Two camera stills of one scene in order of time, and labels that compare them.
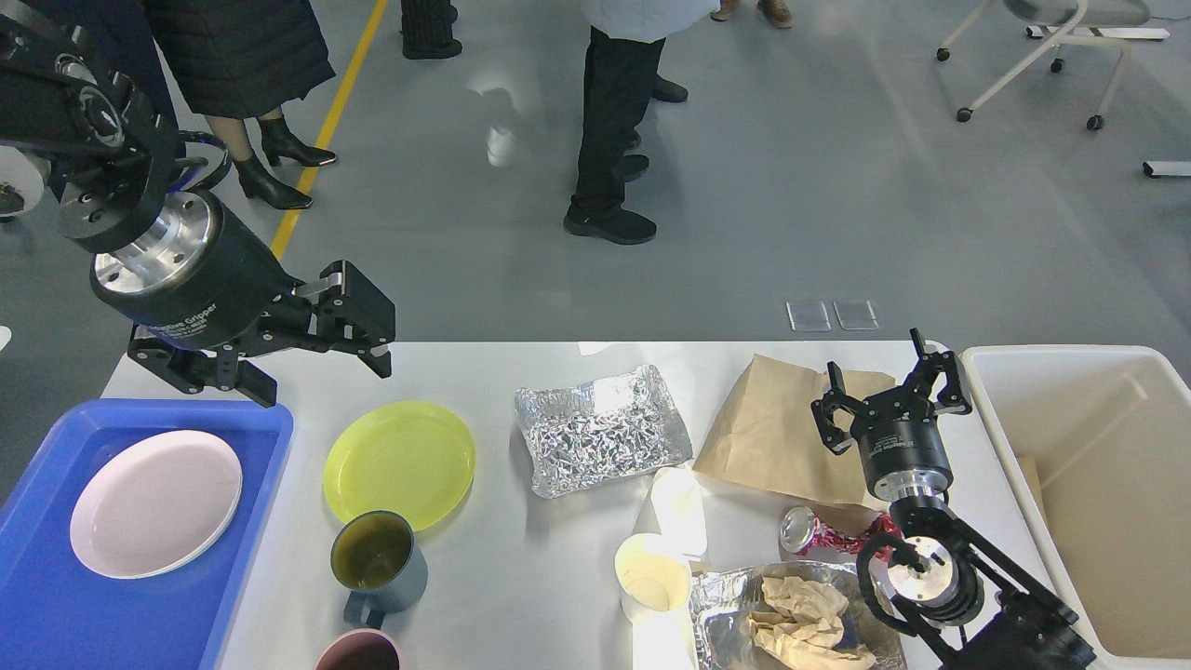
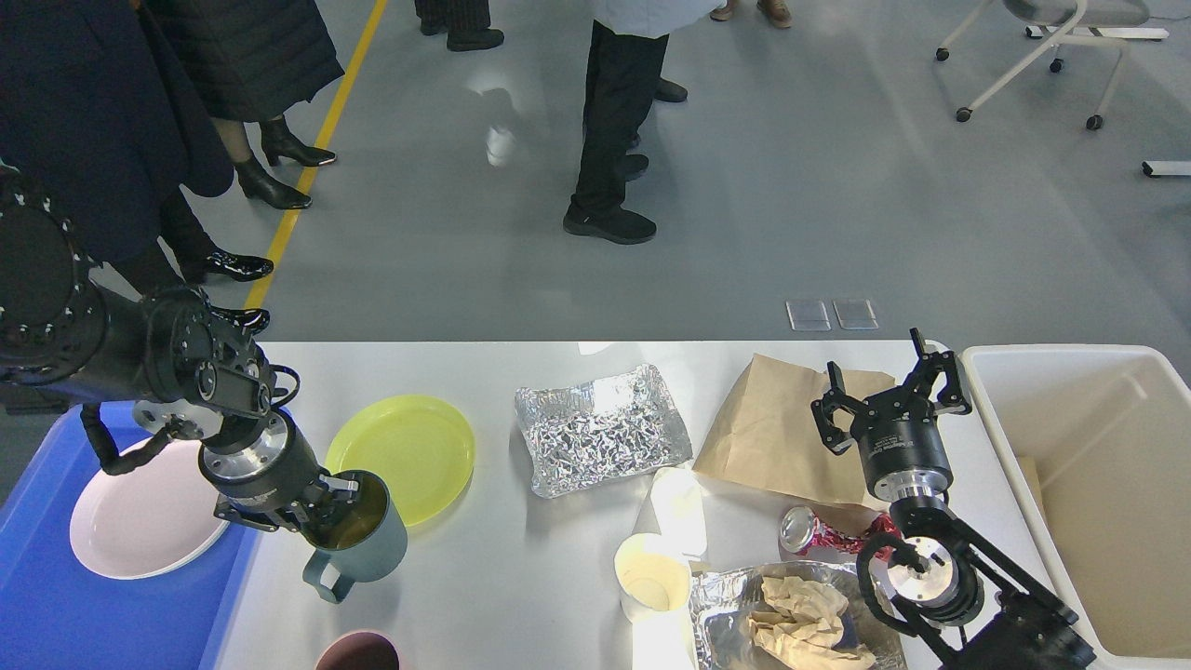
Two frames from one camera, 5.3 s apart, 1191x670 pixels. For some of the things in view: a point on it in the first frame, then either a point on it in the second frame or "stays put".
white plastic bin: (1094, 442) stays put
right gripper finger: (952, 398) stays put
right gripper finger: (835, 439) stays put
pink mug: (361, 649) stays put
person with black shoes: (426, 29) → (466, 21)
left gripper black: (209, 281) → (273, 485)
